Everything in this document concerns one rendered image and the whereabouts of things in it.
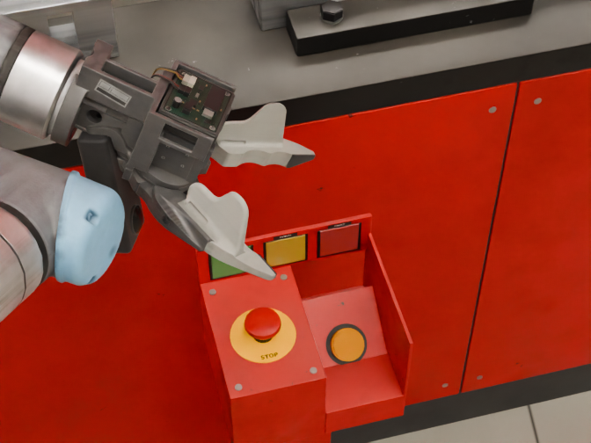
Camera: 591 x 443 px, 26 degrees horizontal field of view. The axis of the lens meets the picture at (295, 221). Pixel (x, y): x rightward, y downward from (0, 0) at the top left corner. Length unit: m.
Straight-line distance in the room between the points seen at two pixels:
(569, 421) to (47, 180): 1.52
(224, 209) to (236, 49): 0.62
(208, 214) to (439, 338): 1.08
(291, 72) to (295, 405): 0.40
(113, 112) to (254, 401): 0.48
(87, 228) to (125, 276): 0.79
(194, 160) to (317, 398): 0.49
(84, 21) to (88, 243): 0.65
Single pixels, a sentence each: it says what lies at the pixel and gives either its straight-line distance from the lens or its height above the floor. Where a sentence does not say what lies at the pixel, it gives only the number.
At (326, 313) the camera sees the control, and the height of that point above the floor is 0.74.
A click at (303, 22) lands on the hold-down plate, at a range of 1.54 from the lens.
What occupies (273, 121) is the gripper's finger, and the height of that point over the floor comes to 1.19.
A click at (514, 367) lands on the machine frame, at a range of 2.16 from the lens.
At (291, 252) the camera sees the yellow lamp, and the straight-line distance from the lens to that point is 1.43.
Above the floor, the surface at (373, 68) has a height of 0.87.
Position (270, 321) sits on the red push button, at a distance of 1.38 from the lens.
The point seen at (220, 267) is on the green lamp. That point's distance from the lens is 1.42.
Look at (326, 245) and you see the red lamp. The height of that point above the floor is 0.81.
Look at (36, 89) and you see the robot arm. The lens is 0.97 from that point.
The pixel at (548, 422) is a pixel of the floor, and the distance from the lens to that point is 2.29.
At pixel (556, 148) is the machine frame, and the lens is 1.73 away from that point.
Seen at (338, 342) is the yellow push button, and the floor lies 0.73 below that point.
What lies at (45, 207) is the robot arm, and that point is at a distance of 0.90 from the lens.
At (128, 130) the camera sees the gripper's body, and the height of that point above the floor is 1.23.
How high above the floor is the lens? 1.94
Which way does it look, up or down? 51 degrees down
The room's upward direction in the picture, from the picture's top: straight up
